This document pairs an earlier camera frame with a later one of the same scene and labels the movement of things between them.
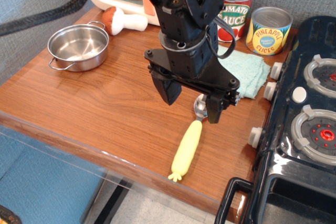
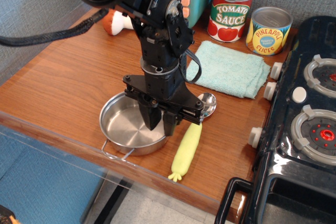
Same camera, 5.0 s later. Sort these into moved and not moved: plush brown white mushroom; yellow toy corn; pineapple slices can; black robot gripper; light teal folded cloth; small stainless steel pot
Moved: black robot gripper; small stainless steel pot
Not moved: plush brown white mushroom; yellow toy corn; pineapple slices can; light teal folded cloth
